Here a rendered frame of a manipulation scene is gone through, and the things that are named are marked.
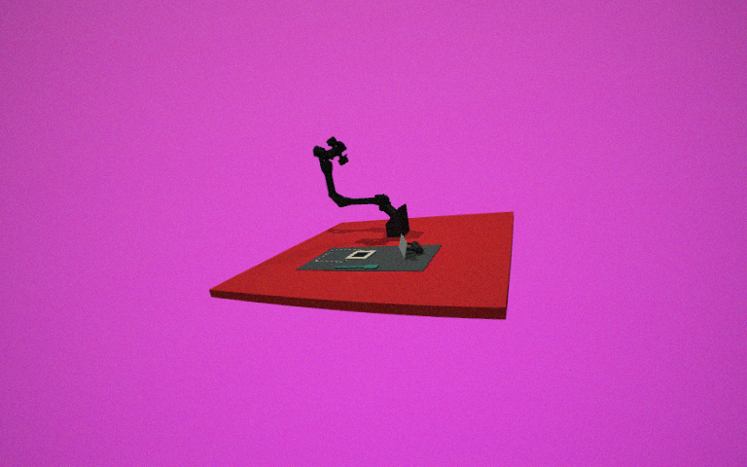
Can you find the beige square tile with dark centre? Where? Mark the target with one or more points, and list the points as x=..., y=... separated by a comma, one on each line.
x=360, y=255

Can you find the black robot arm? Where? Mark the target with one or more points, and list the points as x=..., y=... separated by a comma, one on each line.
x=382, y=201

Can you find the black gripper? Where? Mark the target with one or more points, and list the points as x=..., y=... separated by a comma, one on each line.
x=333, y=142

